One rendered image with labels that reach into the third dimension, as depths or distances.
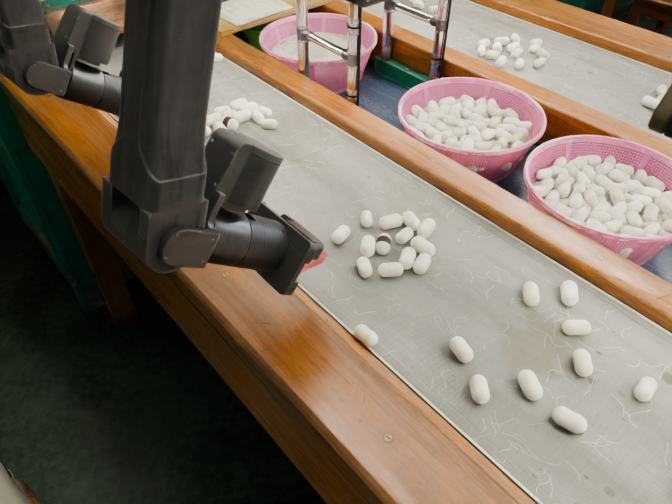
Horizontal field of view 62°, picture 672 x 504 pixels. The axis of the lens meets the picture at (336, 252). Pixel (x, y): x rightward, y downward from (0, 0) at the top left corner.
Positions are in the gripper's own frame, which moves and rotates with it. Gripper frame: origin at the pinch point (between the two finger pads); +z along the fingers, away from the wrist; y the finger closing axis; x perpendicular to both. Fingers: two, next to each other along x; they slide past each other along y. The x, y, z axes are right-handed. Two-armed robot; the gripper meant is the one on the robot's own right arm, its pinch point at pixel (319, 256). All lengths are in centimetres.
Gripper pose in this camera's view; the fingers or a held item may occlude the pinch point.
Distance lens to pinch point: 68.1
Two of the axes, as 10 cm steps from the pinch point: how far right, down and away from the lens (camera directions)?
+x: -4.9, 8.4, 2.1
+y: -6.5, -5.2, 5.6
